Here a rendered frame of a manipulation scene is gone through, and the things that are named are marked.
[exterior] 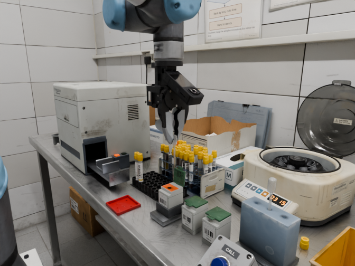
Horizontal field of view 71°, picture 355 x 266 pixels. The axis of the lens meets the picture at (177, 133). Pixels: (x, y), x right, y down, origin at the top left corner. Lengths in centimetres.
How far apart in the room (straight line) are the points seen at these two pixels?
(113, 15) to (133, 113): 48
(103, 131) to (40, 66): 134
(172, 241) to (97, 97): 53
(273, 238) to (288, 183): 18
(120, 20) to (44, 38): 167
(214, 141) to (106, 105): 39
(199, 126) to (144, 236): 64
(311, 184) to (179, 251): 32
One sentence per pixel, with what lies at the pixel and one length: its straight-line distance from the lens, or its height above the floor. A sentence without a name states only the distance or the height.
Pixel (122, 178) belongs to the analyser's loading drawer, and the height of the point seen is 91.
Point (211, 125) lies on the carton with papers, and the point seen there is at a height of 98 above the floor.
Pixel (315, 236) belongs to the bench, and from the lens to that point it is 67.
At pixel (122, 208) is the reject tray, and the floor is 88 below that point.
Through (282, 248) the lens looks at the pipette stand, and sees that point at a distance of 51.
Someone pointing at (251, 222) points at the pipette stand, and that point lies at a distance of 53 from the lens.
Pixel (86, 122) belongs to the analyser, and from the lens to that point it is 88.
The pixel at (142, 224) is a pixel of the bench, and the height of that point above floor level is 88.
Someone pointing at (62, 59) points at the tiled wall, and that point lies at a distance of 222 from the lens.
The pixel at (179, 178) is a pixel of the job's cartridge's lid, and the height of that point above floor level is 97.
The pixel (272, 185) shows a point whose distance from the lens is 49.
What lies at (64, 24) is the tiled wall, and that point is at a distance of 226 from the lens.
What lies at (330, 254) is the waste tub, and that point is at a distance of 48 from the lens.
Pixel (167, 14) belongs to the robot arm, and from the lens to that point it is 46.
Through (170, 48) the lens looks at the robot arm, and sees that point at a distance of 62.
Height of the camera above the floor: 123
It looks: 14 degrees down
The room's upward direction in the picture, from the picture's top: straight up
